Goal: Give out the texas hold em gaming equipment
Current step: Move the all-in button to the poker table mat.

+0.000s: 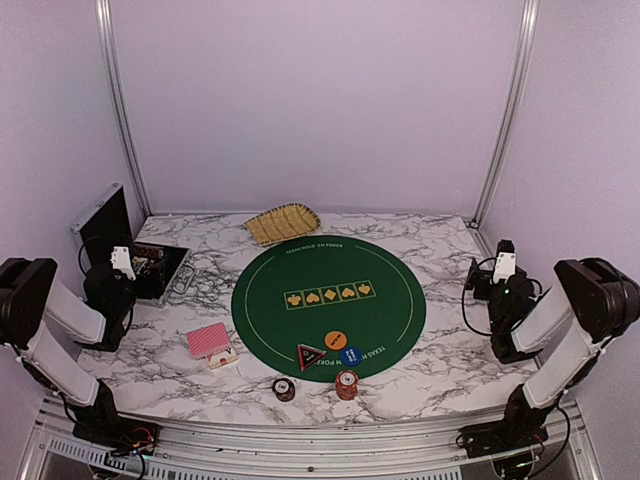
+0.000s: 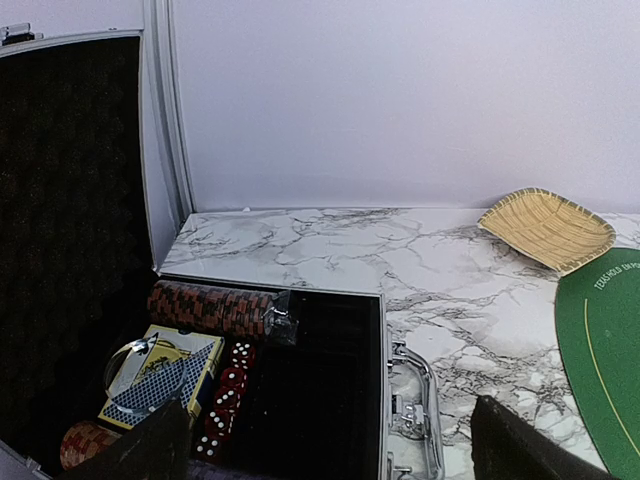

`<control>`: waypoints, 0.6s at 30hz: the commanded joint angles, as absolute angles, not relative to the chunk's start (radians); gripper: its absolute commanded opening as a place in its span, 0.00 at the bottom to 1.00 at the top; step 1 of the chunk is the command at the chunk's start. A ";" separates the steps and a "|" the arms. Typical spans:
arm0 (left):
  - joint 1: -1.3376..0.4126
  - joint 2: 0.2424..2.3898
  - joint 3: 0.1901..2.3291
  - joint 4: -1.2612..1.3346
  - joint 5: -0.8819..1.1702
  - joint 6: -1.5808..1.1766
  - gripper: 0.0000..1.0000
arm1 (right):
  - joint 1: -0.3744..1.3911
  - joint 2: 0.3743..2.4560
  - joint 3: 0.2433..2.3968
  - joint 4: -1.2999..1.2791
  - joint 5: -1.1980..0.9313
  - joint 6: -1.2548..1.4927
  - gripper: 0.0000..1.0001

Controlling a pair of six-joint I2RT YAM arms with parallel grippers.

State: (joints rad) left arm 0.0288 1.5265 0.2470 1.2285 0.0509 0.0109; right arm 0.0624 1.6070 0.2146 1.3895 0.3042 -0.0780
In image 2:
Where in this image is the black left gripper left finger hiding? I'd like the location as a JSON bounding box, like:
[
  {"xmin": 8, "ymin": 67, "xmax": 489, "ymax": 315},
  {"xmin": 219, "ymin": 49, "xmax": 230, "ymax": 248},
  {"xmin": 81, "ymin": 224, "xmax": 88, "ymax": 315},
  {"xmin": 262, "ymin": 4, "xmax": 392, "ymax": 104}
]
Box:
[{"xmin": 58, "ymin": 401, "xmax": 191, "ymax": 479}]

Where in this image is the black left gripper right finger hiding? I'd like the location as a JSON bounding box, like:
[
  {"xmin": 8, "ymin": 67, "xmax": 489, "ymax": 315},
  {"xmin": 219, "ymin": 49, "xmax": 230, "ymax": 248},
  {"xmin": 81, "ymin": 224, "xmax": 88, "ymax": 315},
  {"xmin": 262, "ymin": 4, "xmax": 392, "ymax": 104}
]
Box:
[{"xmin": 471, "ymin": 395, "xmax": 613, "ymax": 480}]

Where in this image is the red die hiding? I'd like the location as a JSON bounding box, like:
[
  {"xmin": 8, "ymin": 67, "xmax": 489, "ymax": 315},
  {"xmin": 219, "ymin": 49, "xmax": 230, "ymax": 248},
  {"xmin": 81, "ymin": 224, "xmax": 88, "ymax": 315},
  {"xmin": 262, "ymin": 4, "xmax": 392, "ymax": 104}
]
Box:
[
  {"xmin": 220, "ymin": 367, "xmax": 248, "ymax": 392},
  {"xmin": 230, "ymin": 342, "xmax": 256, "ymax": 370},
  {"xmin": 213, "ymin": 386, "xmax": 242, "ymax": 413},
  {"xmin": 204, "ymin": 410, "xmax": 234, "ymax": 440},
  {"xmin": 193, "ymin": 435, "xmax": 221, "ymax": 463}
]

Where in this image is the clear round dealer button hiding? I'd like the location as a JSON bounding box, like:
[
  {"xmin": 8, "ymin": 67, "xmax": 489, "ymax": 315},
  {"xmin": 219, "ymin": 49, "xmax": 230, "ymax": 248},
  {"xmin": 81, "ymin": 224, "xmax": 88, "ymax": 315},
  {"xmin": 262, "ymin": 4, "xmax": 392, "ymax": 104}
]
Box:
[{"xmin": 103, "ymin": 334, "xmax": 187, "ymax": 416}]

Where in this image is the orange purple chip row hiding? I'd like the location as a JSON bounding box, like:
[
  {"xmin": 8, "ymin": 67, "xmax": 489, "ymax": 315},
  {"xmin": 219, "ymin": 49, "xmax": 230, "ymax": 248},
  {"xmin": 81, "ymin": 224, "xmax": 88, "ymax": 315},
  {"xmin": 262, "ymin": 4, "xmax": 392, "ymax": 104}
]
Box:
[{"xmin": 60, "ymin": 421, "xmax": 121, "ymax": 470}]

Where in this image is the blue boxed card deck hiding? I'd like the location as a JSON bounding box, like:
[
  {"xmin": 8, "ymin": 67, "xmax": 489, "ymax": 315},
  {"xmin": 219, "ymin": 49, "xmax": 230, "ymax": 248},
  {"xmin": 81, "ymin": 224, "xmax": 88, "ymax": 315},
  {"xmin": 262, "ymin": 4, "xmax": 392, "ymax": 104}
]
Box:
[{"xmin": 98, "ymin": 324, "xmax": 225, "ymax": 430}]

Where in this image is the red black chip row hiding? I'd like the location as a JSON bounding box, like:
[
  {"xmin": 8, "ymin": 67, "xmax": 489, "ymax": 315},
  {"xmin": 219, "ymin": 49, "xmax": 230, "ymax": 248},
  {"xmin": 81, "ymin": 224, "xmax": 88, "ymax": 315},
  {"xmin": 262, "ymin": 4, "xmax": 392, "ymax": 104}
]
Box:
[{"xmin": 147, "ymin": 280, "xmax": 299, "ymax": 345}]

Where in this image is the green round poker mat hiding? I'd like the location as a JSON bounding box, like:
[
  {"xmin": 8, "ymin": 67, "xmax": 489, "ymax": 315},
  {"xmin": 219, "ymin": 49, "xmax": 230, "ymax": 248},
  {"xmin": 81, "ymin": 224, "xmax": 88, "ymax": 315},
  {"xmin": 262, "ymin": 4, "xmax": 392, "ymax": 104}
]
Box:
[{"xmin": 555, "ymin": 248, "xmax": 639, "ymax": 479}]

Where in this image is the woven bamboo tray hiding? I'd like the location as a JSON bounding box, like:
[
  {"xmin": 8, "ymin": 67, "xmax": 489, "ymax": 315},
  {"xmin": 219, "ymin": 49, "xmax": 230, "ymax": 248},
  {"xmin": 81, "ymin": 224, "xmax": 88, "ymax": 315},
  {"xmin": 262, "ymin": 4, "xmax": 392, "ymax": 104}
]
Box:
[{"xmin": 478, "ymin": 187, "xmax": 616, "ymax": 276}]

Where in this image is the aluminium poker case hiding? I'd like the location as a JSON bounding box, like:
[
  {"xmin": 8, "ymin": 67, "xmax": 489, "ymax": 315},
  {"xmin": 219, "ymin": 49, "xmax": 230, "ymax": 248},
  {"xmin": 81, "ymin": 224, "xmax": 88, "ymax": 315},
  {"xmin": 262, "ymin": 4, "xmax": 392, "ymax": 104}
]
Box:
[{"xmin": 1, "ymin": 30, "xmax": 445, "ymax": 479}]

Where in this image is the left aluminium frame post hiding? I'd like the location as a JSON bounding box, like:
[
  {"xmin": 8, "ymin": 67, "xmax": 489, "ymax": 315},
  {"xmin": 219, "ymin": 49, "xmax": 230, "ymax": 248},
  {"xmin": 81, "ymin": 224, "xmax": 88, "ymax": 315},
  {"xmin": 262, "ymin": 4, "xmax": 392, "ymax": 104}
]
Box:
[{"xmin": 143, "ymin": 0, "xmax": 197, "ymax": 221}]

